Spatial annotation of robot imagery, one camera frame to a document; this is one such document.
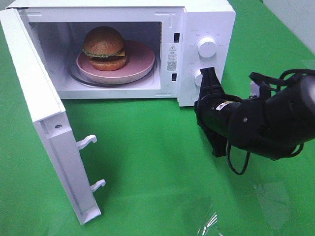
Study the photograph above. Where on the pink round plate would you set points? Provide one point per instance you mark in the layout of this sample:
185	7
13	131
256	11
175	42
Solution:
140	60

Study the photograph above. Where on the burger with sesame-free bun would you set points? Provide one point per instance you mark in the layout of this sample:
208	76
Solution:
105	48

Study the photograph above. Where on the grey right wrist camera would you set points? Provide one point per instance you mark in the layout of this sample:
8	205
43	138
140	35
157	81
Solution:
254	89

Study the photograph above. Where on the white microwave knob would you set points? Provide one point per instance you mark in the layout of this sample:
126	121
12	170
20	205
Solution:
207	46
198	78

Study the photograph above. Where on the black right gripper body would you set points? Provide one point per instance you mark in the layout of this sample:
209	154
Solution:
213	112

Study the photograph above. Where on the clear tape patch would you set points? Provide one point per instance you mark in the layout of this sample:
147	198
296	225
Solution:
200	218
274	202

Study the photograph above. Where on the white microwave door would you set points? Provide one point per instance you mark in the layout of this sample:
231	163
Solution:
49	118

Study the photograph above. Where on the white microwave oven body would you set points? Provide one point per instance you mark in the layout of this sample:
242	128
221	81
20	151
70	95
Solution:
171	28

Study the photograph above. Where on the green table cloth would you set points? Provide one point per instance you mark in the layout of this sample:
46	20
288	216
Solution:
154	158

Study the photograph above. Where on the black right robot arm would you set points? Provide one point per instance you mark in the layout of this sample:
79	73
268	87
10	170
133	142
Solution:
271	124

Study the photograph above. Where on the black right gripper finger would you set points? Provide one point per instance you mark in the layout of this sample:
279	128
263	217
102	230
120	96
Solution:
210	84

